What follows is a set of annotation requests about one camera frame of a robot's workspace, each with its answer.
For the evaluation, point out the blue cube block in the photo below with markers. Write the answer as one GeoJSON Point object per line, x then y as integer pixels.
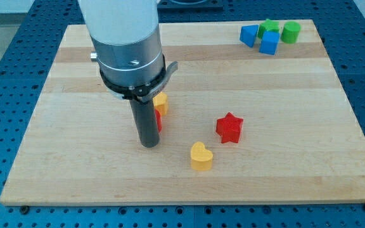
{"type": "Point", "coordinates": [269, 43]}

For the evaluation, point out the red star block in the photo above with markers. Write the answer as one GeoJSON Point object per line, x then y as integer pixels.
{"type": "Point", "coordinates": [229, 128]}

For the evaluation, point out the yellow block behind tool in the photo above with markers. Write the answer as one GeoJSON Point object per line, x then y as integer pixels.
{"type": "Point", "coordinates": [161, 104]}

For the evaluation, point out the green cylinder block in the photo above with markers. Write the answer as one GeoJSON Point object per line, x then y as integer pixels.
{"type": "Point", "coordinates": [290, 32]}

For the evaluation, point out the green star block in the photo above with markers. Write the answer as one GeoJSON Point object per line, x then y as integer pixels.
{"type": "Point", "coordinates": [268, 26]}

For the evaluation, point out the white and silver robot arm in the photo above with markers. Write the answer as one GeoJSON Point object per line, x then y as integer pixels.
{"type": "Point", "coordinates": [126, 38]}

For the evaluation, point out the red block behind tool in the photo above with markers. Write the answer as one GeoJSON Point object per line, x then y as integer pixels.
{"type": "Point", "coordinates": [159, 120]}

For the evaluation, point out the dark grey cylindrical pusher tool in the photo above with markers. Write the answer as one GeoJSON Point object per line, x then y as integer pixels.
{"type": "Point", "coordinates": [146, 122]}

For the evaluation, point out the blue triangular prism block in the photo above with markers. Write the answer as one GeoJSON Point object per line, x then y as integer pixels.
{"type": "Point", "coordinates": [248, 34]}

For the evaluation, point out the light wooden board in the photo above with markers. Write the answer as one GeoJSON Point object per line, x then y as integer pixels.
{"type": "Point", "coordinates": [300, 141]}

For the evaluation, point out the yellow heart block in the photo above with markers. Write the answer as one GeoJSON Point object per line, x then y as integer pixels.
{"type": "Point", "coordinates": [201, 157]}

